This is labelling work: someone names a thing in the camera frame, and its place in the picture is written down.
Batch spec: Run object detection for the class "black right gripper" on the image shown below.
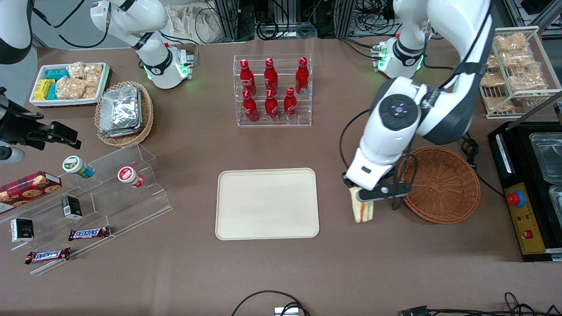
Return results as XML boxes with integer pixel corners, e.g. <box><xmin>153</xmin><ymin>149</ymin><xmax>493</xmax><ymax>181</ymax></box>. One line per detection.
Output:
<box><xmin>0</xmin><ymin>99</ymin><xmax>82</xmax><ymax>151</ymax></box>

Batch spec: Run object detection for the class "triangle sandwich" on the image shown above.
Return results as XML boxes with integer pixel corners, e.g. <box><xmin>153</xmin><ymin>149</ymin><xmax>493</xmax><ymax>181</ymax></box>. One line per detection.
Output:
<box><xmin>350</xmin><ymin>187</ymin><xmax>376</xmax><ymax>223</ymax></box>

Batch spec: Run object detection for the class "brown round wicker basket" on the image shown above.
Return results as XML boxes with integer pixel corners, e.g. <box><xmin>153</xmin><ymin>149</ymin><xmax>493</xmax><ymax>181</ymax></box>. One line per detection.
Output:
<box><xmin>397</xmin><ymin>146</ymin><xmax>482</xmax><ymax>225</ymax></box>

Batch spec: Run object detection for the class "light oval wicker basket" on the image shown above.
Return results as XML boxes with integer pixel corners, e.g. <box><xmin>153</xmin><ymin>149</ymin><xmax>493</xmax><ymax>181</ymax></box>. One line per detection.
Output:
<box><xmin>94</xmin><ymin>81</ymin><xmax>155</xmax><ymax>148</ymax></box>

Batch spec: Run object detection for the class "cream plastic serving tray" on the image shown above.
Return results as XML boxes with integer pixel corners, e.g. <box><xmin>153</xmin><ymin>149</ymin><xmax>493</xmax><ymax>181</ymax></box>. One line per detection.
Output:
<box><xmin>215</xmin><ymin>168</ymin><xmax>320</xmax><ymax>241</ymax></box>

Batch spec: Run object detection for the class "green lid yogurt cup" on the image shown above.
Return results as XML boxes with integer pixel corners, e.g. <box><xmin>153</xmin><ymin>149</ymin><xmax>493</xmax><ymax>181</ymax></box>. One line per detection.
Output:
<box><xmin>62</xmin><ymin>155</ymin><xmax>95</xmax><ymax>179</ymax></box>

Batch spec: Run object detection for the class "white rectangular snack bin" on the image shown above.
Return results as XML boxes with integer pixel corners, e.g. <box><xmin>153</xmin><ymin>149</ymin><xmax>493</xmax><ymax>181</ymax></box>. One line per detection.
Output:
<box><xmin>29</xmin><ymin>62</ymin><xmax>111</xmax><ymax>108</ymax></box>

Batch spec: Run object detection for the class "yellow snack packet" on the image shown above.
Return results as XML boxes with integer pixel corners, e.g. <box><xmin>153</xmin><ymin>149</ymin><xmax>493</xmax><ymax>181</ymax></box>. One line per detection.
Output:
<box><xmin>33</xmin><ymin>79</ymin><xmax>56</xmax><ymax>101</ymax></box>

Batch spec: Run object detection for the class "red tartan cookie box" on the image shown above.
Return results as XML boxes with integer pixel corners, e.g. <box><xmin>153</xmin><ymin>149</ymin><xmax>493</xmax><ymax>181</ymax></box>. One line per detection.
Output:
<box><xmin>0</xmin><ymin>171</ymin><xmax>63</xmax><ymax>215</ymax></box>

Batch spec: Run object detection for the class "foil wrapped package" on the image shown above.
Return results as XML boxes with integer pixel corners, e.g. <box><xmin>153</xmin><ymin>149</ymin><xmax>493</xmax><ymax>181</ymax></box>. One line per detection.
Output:
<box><xmin>99</xmin><ymin>123</ymin><xmax>142</xmax><ymax>138</ymax></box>
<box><xmin>100</xmin><ymin>86</ymin><xmax>141</xmax><ymax>132</ymax></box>

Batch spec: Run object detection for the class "small dark drink carton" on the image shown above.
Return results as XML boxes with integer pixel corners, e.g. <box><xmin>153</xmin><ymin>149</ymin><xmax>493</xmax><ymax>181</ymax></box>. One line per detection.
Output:
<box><xmin>10</xmin><ymin>218</ymin><xmax>35</xmax><ymax>243</ymax></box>
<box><xmin>61</xmin><ymin>195</ymin><xmax>83</xmax><ymax>220</ymax></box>

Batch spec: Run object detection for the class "clear acrylic stepped display stand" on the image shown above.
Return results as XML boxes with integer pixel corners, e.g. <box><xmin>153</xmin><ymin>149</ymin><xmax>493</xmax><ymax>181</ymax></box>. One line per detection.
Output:
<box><xmin>0</xmin><ymin>143</ymin><xmax>173</xmax><ymax>276</ymax></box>

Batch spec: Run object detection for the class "red lid yogurt cup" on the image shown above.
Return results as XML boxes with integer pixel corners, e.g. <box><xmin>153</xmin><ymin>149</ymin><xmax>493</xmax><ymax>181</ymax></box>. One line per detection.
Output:
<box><xmin>117</xmin><ymin>166</ymin><xmax>146</xmax><ymax>189</ymax></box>

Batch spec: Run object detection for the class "clear acrylic bottle rack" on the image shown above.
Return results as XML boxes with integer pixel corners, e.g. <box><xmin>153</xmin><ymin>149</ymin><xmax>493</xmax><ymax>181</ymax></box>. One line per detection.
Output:
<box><xmin>233</xmin><ymin>54</ymin><xmax>313</xmax><ymax>128</ymax></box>

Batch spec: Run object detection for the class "Snickers chocolate bar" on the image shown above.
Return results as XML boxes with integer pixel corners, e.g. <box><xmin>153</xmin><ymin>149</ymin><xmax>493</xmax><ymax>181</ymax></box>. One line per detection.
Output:
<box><xmin>25</xmin><ymin>247</ymin><xmax>72</xmax><ymax>265</ymax></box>
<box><xmin>68</xmin><ymin>226</ymin><xmax>112</xmax><ymax>242</ymax></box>

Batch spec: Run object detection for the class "red cola bottle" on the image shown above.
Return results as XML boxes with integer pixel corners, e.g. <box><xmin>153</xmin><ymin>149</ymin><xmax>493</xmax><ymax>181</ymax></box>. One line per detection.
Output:
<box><xmin>283</xmin><ymin>87</ymin><xmax>298</xmax><ymax>121</ymax></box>
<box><xmin>295</xmin><ymin>57</ymin><xmax>310</xmax><ymax>95</ymax></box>
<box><xmin>239</xmin><ymin>58</ymin><xmax>257</xmax><ymax>96</ymax></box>
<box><xmin>242</xmin><ymin>89</ymin><xmax>259</xmax><ymax>123</ymax></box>
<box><xmin>263</xmin><ymin>57</ymin><xmax>279</xmax><ymax>95</ymax></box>
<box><xmin>264</xmin><ymin>89</ymin><xmax>280</xmax><ymax>122</ymax></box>

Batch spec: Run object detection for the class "black machine with yellow panel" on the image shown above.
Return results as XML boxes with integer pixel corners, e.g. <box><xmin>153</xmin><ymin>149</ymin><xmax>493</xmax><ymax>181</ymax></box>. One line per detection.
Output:
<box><xmin>488</xmin><ymin>120</ymin><xmax>562</xmax><ymax>263</ymax></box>

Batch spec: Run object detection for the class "white cloth bag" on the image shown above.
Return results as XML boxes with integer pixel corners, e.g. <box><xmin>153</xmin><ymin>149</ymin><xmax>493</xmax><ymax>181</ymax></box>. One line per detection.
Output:
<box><xmin>166</xmin><ymin>4</ymin><xmax>221</xmax><ymax>44</ymax></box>

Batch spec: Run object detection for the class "clear plastic container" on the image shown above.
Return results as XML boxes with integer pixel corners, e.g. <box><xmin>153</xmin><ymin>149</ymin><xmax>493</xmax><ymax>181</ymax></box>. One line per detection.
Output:
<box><xmin>529</xmin><ymin>133</ymin><xmax>562</xmax><ymax>183</ymax></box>
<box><xmin>548</xmin><ymin>185</ymin><xmax>562</xmax><ymax>212</ymax></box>

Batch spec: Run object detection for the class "grey metal bar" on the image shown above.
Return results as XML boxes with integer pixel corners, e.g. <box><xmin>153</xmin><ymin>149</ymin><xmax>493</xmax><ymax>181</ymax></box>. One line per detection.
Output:
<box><xmin>517</xmin><ymin>90</ymin><xmax>562</xmax><ymax>120</ymax></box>

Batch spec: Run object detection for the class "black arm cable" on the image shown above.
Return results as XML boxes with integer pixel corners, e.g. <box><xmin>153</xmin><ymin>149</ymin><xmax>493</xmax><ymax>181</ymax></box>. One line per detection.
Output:
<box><xmin>338</xmin><ymin>108</ymin><xmax>375</xmax><ymax>177</ymax></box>
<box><xmin>32</xmin><ymin>0</ymin><xmax>111</xmax><ymax>50</ymax></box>

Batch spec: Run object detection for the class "black machine power cable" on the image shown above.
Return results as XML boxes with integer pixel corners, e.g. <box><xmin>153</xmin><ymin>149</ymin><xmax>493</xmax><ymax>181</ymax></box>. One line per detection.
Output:
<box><xmin>460</xmin><ymin>135</ymin><xmax>505</xmax><ymax>199</ymax></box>

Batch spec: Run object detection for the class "black cable with connector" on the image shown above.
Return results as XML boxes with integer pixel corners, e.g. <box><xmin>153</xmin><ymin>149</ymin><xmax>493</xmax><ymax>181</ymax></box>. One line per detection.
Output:
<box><xmin>400</xmin><ymin>291</ymin><xmax>562</xmax><ymax>316</ymax></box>

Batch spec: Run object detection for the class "black looped cable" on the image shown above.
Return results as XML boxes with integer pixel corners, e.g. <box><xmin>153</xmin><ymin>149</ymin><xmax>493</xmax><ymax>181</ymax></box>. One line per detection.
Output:
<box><xmin>231</xmin><ymin>290</ymin><xmax>310</xmax><ymax>316</ymax></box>

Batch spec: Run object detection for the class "aluminium frame post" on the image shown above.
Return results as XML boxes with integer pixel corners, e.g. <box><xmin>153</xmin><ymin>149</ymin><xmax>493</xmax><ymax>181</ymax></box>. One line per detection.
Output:
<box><xmin>213</xmin><ymin>0</ymin><xmax>256</xmax><ymax>43</ymax></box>

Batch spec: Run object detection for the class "white wire shelf rack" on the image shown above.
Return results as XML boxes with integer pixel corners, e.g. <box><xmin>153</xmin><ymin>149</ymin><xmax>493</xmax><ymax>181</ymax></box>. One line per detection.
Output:
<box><xmin>479</xmin><ymin>26</ymin><xmax>562</xmax><ymax>119</ymax></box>

